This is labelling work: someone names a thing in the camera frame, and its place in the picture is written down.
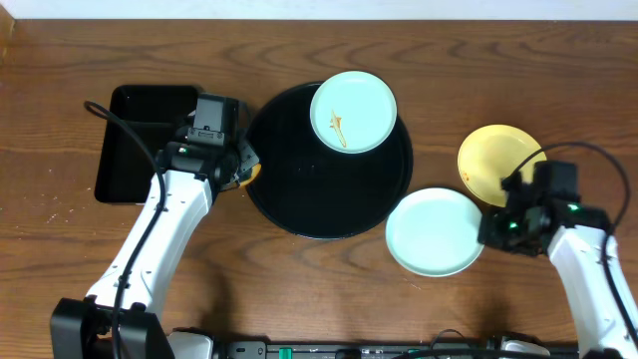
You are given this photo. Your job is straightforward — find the yellow green scrub sponge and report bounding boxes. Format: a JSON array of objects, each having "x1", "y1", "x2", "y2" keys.
[{"x1": 238, "y1": 164, "x2": 261, "y2": 187}]

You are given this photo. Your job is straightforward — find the yellow plate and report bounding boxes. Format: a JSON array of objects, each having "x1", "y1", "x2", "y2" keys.
[{"x1": 457, "y1": 125, "x2": 540, "y2": 207}]

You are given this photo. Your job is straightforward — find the mint green plate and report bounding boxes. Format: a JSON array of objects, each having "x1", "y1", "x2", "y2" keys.
[
  {"x1": 309, "y1": 71, "x2": 398, "y2": 155},
  {"x1": 385, "y1": 187, "x2": 483, "y2": 277}
]

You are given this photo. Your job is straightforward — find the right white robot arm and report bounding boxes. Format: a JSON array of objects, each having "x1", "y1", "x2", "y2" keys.
[{"x1": 478, "y1": 199, "x2": 637, "y2": 358}]

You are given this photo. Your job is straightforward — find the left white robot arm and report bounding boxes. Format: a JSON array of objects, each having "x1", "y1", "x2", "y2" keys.
[{"x1": 50, "y1": 138, "x2": 260, "y2": 358}]

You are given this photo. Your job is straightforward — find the black round tray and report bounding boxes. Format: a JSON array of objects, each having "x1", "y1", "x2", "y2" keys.
[{"x1": 246, "y1": 83, "x2": 413, "y2": 239}]

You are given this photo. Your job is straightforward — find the black rectangular tray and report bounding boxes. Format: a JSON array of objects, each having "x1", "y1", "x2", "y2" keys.
[{"x1": 94, "y1": 85, "x2": 201, "y2": 204}]

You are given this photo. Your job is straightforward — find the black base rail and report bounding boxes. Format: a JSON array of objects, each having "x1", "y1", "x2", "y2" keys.
[{"x1": 168, "y1": 328, "x2": 638, "y2": 359}]

